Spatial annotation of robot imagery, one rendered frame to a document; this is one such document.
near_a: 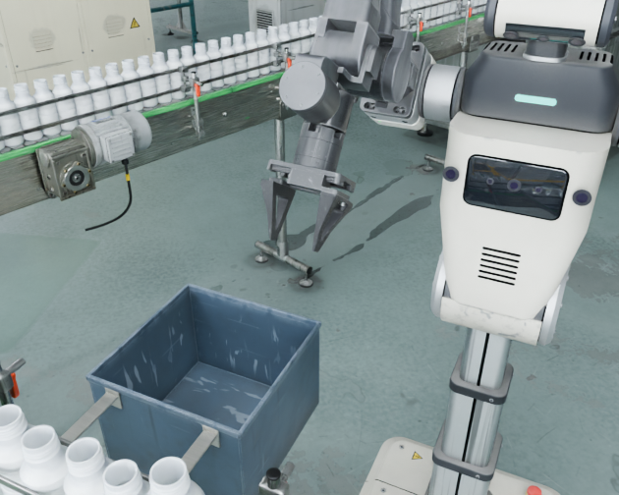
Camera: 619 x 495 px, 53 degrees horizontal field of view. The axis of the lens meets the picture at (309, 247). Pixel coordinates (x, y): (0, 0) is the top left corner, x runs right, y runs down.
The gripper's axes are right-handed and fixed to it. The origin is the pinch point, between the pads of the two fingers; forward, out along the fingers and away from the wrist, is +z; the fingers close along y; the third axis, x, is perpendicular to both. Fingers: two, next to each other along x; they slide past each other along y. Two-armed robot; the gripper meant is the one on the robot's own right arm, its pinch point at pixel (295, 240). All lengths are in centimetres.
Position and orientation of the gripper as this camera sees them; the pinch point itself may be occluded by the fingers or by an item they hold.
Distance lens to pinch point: 80.1
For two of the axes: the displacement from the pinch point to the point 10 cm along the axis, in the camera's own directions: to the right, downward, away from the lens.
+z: -2.5, 9.7, 0.0
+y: 8.9, 2.3, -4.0
